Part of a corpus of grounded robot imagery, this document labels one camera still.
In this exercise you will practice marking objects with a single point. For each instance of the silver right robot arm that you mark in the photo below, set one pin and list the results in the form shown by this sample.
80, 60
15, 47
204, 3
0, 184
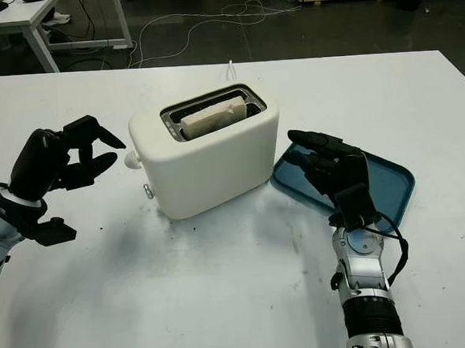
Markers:
365, 272

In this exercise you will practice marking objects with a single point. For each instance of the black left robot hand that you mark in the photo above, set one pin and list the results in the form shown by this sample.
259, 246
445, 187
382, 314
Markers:
38, 162

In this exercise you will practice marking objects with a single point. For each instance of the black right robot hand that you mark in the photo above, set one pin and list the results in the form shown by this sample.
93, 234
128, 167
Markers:
342, 167

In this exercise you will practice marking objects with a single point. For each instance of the pale bread slice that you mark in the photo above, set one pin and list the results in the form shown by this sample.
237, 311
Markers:
213, 118

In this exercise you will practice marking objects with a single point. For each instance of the white two-slot toaster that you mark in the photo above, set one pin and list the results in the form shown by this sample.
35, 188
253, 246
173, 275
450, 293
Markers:
209, 175

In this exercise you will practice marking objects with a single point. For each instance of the white office desk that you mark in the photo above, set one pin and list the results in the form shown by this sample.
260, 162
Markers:
29, 13

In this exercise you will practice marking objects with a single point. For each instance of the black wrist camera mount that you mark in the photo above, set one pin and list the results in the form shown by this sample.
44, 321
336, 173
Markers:
355, 206
50, 232

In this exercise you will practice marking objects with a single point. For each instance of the silver toaster dial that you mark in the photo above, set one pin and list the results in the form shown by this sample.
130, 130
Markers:
149, 191

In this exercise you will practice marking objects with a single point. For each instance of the white shoes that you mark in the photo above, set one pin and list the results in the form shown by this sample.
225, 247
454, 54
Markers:
59, 18

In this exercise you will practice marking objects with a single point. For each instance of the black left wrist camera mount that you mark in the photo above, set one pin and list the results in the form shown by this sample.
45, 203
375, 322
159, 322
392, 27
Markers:
50, 232

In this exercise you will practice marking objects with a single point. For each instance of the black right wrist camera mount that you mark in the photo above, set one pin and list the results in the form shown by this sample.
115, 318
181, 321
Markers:
355, 206

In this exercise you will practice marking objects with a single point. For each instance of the white toaster lever knob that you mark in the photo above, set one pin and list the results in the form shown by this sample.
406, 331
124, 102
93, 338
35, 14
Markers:
132, 161

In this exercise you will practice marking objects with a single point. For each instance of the blue plastic tray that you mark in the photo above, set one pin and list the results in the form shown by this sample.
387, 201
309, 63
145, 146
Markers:
391, 188

